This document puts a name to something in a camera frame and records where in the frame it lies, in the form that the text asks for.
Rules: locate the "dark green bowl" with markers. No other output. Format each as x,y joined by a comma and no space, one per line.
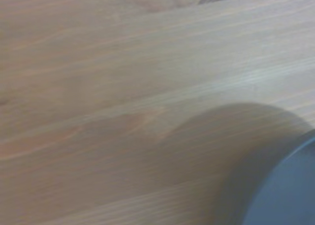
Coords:
288,185

